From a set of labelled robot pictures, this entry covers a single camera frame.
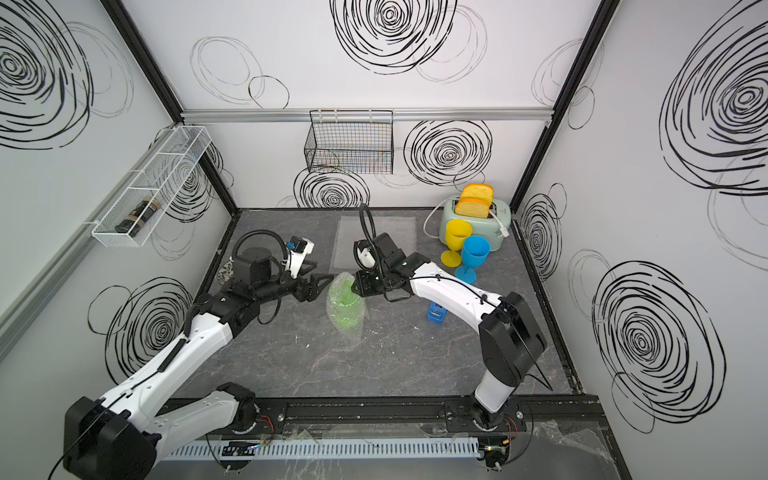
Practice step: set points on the aluminium wall rail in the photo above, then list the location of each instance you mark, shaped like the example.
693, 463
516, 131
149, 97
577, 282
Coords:
402, 114

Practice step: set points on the rear yellow toast slice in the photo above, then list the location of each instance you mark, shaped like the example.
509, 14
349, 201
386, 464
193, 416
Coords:
478, 191

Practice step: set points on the yellow toast slice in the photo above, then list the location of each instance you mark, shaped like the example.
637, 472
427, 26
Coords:
473, 208
478, 191

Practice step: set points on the black wire wall basket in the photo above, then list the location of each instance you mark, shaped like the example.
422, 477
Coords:
356, 147

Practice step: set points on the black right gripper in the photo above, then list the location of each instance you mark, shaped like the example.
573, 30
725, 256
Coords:
362, 286

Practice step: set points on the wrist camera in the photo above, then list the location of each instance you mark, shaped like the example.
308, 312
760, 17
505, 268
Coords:
298, 248
364, 257

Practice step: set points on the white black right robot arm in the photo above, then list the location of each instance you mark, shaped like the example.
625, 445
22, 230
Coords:
511, 339

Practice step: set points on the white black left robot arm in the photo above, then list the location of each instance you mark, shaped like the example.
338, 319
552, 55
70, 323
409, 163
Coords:
123, 434

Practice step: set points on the front yellow toast slice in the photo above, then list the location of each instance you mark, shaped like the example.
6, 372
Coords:
473, 208

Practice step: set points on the yellow plastic wine glass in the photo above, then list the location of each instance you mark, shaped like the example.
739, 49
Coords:
456, 232

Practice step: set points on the green plastic wine glass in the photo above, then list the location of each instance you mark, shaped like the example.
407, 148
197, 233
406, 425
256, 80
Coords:
345, 308

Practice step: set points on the blue plastic wine glass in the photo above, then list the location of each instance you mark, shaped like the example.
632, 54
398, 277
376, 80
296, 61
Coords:
474, 253

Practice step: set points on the white wire wall shelf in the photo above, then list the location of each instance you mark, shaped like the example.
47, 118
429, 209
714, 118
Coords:
172, 176

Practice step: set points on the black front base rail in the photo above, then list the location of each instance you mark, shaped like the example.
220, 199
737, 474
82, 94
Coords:
455, 414

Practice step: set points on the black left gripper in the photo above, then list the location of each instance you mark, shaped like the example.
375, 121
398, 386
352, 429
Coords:
314, 291

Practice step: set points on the white slotted cable duct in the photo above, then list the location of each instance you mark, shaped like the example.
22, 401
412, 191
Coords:
333, 449

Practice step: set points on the patterned small bowl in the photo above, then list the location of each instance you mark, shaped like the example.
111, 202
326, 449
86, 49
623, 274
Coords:
225, 272

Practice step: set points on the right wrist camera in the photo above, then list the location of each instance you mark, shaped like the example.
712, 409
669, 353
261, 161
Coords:
364, 257

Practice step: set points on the blue tape dispenser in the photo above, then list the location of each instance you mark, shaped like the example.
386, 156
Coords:
436, 313

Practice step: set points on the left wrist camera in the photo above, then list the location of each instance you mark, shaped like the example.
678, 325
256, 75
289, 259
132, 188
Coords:
298, 248

